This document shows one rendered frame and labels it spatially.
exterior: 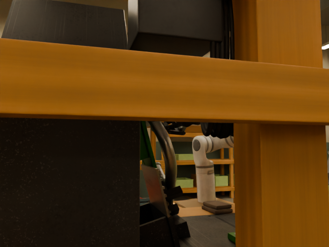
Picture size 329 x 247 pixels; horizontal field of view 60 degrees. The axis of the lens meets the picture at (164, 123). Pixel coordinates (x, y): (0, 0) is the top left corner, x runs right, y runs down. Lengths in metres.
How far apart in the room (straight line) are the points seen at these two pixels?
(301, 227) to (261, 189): 0.10
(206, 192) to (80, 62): 1.17
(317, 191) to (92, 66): 0.43
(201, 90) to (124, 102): 0.11
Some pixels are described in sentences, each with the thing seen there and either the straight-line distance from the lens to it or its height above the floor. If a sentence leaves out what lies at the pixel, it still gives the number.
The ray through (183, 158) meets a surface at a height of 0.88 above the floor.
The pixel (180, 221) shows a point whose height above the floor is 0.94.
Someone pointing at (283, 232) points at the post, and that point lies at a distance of 0.55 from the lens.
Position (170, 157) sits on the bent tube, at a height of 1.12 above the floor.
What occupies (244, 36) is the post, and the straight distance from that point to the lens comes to 0.57.
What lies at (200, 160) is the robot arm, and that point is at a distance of 1.43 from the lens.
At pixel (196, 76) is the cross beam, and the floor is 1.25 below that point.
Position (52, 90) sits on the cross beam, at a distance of 0.37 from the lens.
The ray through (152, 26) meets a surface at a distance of 0.55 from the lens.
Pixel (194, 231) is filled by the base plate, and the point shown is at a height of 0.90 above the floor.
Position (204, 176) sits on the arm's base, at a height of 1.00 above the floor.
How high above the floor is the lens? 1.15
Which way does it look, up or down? 5 degrees up
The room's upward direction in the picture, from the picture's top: straight up
